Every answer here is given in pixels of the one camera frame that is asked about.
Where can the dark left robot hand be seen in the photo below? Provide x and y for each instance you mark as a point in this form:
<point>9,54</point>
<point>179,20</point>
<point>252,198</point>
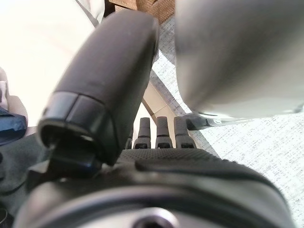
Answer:
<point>107,78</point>

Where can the white bed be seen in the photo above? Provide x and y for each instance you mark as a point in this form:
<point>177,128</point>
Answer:
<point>38,42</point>

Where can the brown woven wicker basket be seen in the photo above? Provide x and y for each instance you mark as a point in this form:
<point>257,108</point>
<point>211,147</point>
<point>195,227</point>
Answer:
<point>159,9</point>

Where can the beige garment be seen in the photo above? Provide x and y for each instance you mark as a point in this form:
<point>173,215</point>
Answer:
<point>12,102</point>

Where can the blue garment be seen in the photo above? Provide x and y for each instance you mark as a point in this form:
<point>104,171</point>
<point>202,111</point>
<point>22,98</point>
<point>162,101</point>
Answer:
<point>10,128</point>

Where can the dark grey cloth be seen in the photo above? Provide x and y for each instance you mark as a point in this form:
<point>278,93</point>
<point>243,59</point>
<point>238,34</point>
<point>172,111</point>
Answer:
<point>19,161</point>

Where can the silver robot leg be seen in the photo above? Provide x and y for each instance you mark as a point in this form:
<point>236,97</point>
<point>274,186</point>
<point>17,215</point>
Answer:
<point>237,52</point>

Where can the grey speckled rug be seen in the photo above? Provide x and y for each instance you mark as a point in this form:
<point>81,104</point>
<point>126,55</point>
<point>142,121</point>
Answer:
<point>261,147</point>

